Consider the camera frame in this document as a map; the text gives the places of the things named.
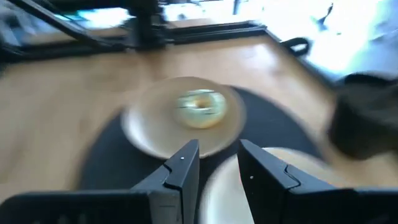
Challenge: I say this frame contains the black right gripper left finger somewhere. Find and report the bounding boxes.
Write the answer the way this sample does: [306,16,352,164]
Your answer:
[131,139,200,224]

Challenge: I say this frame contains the mint frosted donut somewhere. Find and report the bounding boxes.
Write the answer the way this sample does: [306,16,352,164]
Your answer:
[174,88,228,130]

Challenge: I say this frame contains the black plant pot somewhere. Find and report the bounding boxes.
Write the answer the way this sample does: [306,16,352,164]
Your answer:
[326,72,398,160]

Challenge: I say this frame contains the black table frame rail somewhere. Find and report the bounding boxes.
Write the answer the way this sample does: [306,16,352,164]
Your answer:
[166,21,269,44]

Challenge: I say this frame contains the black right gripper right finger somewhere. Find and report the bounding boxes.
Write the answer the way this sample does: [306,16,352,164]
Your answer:
[237,139,356,224]

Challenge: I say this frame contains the wooden plate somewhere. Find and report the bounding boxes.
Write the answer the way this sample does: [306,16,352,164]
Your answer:
[198,146,354,224]
[120,76,248,161]

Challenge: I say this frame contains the black round placemat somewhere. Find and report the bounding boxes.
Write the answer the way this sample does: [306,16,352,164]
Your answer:
[76,85,325,224]

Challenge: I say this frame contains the black cable loop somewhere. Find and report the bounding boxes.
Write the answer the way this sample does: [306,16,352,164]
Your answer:
[280,36,312,57]

